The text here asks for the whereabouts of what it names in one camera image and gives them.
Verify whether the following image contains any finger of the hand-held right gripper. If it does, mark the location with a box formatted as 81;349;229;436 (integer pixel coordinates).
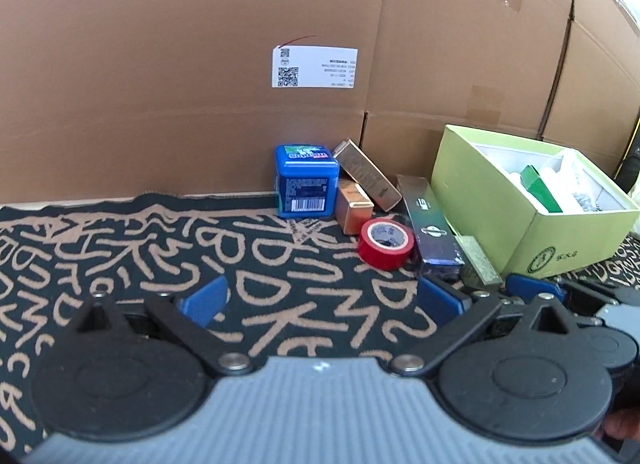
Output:
505;272;602;318
574;280;640;307

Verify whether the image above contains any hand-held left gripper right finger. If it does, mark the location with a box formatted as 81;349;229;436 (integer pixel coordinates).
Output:
390;274;582;377

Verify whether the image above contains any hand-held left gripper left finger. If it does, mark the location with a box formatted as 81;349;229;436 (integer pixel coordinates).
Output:
67;275;254;379

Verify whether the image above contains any dark green small box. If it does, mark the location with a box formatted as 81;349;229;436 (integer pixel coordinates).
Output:
520;164;565;213

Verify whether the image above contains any light green cardboard box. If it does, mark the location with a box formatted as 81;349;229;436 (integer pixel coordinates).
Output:
431;124;640;279

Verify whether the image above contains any clear plastic bag of sticks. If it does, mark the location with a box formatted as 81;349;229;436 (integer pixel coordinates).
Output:
547;148;603;213

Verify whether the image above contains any person's right hand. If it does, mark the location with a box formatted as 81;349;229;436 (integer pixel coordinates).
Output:
602;406;636;441

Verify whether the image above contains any olive grey block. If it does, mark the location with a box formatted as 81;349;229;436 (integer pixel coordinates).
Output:
456;235;503;290

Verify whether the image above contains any red tape roll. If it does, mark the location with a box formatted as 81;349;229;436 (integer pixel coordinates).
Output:
357;217;415;271

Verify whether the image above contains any long dark blue box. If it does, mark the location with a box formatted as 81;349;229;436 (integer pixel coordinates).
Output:
396;174;463;279

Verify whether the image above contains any black patterned rug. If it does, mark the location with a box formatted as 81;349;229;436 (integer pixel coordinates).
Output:
0;191;640;464

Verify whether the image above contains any white bottle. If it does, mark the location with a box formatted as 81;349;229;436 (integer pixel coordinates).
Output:
504;169;533;195

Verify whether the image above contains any small copper box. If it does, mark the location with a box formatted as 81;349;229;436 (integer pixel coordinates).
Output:
335;179;375;236

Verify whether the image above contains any long brown box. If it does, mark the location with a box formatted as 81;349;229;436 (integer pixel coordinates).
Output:
332;139;404;212

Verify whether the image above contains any blue square tub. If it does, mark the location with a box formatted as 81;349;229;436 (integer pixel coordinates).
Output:
273;144;341;220

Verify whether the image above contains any large brown cardboard sheet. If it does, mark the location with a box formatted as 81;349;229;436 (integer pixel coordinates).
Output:
0;0;640;206

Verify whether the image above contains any white shipping label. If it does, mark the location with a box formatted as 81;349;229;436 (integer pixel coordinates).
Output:
271;46;360;90

